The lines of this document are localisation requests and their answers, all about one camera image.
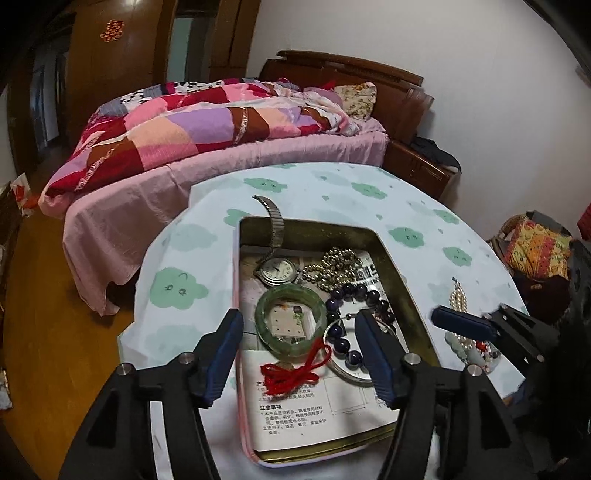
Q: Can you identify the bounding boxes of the dark folded clothes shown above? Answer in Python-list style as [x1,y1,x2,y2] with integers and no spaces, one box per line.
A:
[410,136,462,169]

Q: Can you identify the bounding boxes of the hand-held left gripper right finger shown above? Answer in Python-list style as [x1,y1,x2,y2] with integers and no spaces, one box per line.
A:
[355,308,539,480]

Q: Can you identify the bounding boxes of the patchwork quilt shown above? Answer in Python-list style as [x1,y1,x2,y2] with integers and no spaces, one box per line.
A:
[39,78,362,195]

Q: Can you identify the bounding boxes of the red paper decoration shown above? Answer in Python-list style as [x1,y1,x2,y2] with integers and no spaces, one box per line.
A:
[100,18,122,44]

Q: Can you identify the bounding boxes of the grey bead bracelet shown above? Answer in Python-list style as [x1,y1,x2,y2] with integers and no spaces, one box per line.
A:
[444,333,502,374]

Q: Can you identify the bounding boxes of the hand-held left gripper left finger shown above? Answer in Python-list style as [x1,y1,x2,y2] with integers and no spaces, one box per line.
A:
[58,308,245,480]

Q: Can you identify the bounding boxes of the wooden nightstand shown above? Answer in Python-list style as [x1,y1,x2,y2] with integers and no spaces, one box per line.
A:
[383,138,462,202]

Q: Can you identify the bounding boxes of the wicker chair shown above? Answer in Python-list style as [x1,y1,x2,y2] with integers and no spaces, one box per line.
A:
[489,211,574,278]

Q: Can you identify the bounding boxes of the metallic bead necklace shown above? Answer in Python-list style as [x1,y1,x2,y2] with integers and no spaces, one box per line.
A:
[298,247,366,295]

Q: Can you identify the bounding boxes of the dark purple bead bracelet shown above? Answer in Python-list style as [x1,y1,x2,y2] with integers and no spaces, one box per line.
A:
[324,282,398,370]

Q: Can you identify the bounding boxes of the silver wristwatch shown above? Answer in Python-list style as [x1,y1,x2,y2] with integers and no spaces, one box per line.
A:
[252,195,297,285]

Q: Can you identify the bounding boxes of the round table with cloud cloth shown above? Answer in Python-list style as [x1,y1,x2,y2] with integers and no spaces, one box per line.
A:
[117,161,530,480]

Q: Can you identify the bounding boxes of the red knot cord charm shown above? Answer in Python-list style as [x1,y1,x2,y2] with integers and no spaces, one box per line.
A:
[260,339,334,398]

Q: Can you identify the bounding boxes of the rectangular metal tin box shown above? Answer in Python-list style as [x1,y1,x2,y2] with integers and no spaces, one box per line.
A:
[233,215,441,469]

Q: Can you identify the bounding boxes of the green jade bangle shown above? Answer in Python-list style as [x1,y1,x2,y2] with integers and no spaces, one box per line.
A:
[255,285,329,357]

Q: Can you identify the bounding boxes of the pearl bracelet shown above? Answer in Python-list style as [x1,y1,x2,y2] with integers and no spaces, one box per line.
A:
[449,277,468,320]

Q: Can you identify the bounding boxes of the wooden bed with pink sheet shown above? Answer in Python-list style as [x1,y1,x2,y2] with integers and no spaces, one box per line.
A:
[39,50,437,317]

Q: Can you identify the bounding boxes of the yellow patterned cushion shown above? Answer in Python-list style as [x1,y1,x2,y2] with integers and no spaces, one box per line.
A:
[503,219,574,280]

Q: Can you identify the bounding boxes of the printed paper sheet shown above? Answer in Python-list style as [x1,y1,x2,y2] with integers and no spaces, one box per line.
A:
[240,251,402,452]

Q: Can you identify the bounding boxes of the white earring card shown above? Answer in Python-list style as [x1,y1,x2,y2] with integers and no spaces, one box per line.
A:
[268,305,308,341]

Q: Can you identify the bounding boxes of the dark garment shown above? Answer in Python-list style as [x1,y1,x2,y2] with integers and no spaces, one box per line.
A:
[512,271,572,325]

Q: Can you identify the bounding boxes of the pile of floor clutter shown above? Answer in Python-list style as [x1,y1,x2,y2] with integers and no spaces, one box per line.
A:
[0,172,34,411]

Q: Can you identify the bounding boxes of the wooden wardrobe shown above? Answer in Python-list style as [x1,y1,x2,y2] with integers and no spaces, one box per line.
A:
[0,0,265,185]

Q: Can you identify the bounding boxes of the floral pillow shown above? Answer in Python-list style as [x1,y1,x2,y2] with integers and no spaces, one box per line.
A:
[333,82,378,121]

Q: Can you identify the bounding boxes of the silver bangle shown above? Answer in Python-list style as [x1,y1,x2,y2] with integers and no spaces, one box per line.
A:
[323,314,394,387]

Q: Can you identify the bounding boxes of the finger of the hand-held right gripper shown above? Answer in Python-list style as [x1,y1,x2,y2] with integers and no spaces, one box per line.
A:
[431,304,560,366]

